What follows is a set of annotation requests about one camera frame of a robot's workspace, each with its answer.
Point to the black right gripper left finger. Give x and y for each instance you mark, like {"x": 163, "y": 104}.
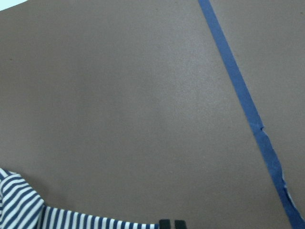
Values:
{"x": 164, "y": 224}

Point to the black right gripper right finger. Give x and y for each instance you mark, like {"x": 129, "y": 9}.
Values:
{"x": 180, "y": 224}

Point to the navy white striped polo shirt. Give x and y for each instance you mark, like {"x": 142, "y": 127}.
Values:
{"x": 21, "y": 207}

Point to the blue tape line right lengthwise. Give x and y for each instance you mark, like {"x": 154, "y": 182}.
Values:
{"x": 254, "y": 120}

